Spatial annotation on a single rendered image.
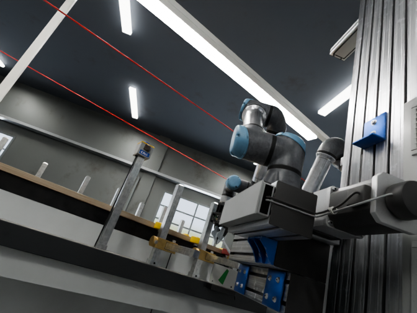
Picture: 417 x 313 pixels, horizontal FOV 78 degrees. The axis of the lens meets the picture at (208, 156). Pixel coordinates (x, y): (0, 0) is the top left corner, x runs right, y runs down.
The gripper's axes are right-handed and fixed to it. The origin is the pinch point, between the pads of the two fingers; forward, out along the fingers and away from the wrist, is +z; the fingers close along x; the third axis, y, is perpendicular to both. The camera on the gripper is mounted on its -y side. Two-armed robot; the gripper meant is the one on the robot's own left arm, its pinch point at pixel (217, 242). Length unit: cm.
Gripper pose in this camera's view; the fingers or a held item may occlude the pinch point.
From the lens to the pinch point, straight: 144.7
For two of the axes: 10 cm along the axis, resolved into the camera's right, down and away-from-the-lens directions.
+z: -3.0, 8.8, -3.8
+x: 8.0, 0.1, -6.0
